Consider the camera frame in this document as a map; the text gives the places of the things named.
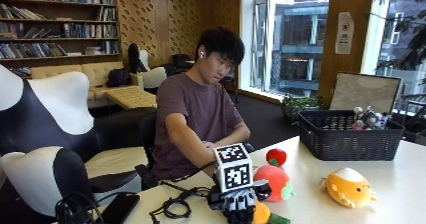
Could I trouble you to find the orange plush fruit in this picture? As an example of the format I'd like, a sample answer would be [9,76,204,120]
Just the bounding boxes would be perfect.
[252,200,273,224]

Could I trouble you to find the green plush toy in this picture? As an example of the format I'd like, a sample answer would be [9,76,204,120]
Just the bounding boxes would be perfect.
[266,212,293,224]

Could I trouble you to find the large red plush fruit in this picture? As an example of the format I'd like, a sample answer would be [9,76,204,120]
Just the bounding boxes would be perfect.
[253,164,296,203]

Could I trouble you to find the white marker cube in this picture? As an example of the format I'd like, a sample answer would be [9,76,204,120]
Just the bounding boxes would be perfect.
[212,142,254,194]

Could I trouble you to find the small red plush fruit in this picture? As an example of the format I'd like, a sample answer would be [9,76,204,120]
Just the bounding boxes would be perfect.
[265,148,289,168]

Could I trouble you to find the yellow plush animal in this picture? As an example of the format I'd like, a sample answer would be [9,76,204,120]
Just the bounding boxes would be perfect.
[320,167,380,209]

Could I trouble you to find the black phone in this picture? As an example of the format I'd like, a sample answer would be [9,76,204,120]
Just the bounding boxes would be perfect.
[97,192,141,224]

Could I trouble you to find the black office chair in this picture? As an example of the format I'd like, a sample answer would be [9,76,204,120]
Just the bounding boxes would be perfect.
[133,112,160,190]

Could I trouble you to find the the person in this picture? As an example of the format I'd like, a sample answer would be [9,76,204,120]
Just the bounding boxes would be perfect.
[151,26,253,185]

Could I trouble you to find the black woven basket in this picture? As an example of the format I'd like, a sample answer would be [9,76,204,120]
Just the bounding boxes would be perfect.
[297,109,406,162]

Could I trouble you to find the potted green plant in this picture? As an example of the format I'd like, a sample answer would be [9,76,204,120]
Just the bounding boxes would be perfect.
[280,94,322,124]

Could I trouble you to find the zebra plush toy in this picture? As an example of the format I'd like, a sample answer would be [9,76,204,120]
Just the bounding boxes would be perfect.
[350,105,392,132]

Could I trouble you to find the yellow tufted ottoman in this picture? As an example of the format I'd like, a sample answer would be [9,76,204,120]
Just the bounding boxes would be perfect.
[104,86,159,111]

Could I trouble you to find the small black white chair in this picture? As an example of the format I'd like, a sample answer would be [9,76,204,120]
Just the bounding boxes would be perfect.
[0,145,96,224]

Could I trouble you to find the framed beige board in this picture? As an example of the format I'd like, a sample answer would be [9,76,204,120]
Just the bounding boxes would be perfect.
[328,71,404,116]

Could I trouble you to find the black white lounge chair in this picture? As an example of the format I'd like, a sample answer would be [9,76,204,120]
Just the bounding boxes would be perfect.
[127,43,168,90]

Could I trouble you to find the black backpack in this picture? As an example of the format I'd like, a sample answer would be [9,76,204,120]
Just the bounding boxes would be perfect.
[105,67,133,88]

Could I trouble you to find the beige sofa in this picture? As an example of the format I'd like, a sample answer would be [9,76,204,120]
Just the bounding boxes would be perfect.
[29,61,145,109]

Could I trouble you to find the large black white chair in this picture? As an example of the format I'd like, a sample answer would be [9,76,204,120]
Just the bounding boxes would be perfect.
[0,63,157,198]

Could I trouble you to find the white paper sign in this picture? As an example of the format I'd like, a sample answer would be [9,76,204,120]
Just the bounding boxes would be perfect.
[334,11,356,55]

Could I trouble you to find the dark leafy tree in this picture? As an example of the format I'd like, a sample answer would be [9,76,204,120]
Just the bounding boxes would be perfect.
[372,0,426,72]

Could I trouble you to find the rows of books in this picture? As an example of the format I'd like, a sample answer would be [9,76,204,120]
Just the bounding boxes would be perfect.
[0,0,120,78]

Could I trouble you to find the wooden bookshelf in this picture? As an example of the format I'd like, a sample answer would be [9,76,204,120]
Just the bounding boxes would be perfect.
[0,0,123,78]

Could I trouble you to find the black glove cable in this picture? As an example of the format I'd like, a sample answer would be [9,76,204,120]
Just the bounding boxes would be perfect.
[148,162,218,222]

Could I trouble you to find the black cable bundle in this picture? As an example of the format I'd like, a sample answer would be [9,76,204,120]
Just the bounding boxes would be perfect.
[53,191,105,224]

